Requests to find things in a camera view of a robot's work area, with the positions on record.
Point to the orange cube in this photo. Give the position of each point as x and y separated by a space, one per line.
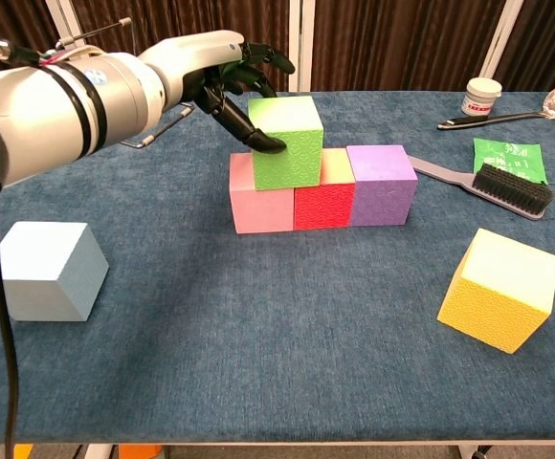
325 208

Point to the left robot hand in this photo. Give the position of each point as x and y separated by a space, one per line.
196 57

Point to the white partition frame post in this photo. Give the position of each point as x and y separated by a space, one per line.
301 24
67 24
504 28

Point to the purple cube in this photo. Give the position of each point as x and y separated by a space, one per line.
383 191

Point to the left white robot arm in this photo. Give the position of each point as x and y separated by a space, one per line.
67 110

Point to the pink white cube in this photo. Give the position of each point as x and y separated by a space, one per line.
260 212

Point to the light blue cube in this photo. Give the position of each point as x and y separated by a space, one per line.
52 277

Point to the orange plastic object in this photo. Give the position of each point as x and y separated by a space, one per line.
139 452

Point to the blue fabric table mat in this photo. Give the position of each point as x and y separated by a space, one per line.
258 334

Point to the green sachet packet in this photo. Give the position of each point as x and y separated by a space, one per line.
507 155

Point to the yellow floor tape strip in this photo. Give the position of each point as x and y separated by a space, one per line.
21 452

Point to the small white jar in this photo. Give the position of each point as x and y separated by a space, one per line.
482 93

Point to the grey brush black bristles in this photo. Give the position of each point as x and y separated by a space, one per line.
512 189

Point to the white table leg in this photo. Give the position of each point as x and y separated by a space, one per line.
469 452
99 452

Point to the yellow cube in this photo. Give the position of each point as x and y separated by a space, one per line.
493 306

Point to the green cube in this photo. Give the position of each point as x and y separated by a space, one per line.
296 162

